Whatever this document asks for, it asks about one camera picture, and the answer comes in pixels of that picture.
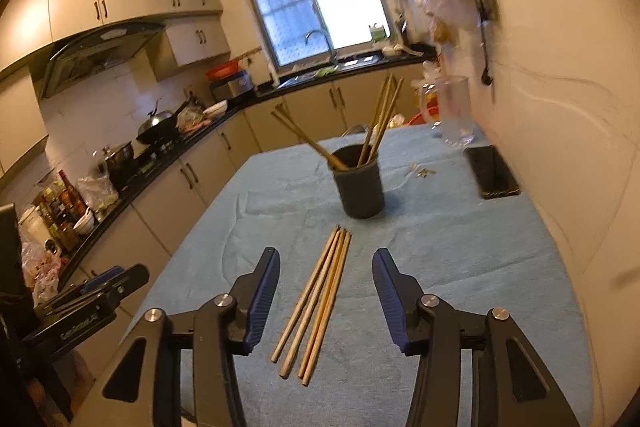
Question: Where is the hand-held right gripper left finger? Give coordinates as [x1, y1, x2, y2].
[72, 247, 282, 427]

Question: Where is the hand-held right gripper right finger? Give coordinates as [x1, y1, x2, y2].
[371, 248, 581, 427]

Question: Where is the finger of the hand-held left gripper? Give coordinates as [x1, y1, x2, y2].
[37, 263, 151, 315]
[57, 266, 126, 300]

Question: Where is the black utensil holder cup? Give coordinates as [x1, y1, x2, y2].
[327, 144, 387, 219]

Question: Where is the pink plastic bag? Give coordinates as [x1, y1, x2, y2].
[20, 242, 68, 303]

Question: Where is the cluster of condiment bottles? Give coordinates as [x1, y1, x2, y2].
[20, 169, 93, 258]

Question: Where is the light blue tablecloth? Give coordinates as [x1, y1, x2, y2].
[122, 122, 593, 427]

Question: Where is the metal cooking pot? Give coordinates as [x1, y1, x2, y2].
[97, 142, 136, 188]

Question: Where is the black wok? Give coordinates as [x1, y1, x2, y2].
[136, 99, 193, 144]

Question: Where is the black smartphone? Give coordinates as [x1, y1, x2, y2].
[462, 144, 521, 200]

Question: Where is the clear food bag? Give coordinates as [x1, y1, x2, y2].
[177, 106, 211, 132]

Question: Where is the clear glass pitcher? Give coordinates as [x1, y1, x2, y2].
[419, 76, 476, 148]

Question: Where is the black kitchen countertop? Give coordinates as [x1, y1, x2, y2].
[57, 52, 438, 278]

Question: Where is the metal countertop appliance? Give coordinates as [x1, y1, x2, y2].
[210, 72, 256, 104]

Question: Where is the black range hood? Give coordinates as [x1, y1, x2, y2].
[37, 21, 167, 100]

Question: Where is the crumpled clear plastic bag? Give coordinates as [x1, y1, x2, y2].
[411, 61, 443, 108]

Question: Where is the metal sink faucet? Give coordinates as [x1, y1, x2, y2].
[305, 29, 340, 66]

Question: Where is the small brown hanging bag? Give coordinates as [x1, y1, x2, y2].
[431, 19, 458, 46]

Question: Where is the narrow beige wall cabinet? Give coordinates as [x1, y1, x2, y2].
[0, 67, 51, 172]

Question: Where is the black hanging cable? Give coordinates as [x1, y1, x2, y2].
[467, 0, 501, 88]

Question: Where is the small beige wall cabinet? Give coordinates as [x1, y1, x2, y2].
[150, 14, 232, 82]

